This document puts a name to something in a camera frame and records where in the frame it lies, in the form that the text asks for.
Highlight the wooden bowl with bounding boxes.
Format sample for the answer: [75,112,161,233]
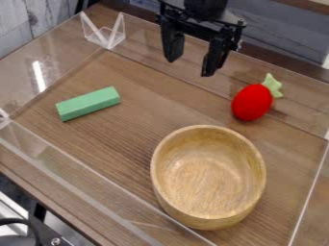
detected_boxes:
[150,125,266,231]

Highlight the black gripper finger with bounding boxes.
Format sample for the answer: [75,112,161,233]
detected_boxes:
[161,22,185,62]
[202,33,230,77]

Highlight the clear acrylic corner bracket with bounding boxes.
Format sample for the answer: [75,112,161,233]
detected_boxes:
[80,12,126,50]

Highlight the red plush strawberry toy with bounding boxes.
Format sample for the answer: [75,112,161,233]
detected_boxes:
[231,73,282,121]

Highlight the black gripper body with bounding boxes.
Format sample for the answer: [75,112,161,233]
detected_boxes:
[158,0,248,51]

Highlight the green rectangular block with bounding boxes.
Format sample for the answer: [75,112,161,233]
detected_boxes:
[55,86,120,122]

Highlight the clear acrylic tray wall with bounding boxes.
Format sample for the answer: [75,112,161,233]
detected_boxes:
[0,110,325,246]

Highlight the black cable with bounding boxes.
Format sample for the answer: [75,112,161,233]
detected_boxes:
[0,217,34,239]

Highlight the black metal table frame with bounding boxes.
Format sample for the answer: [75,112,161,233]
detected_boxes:
[28,201,74,246]

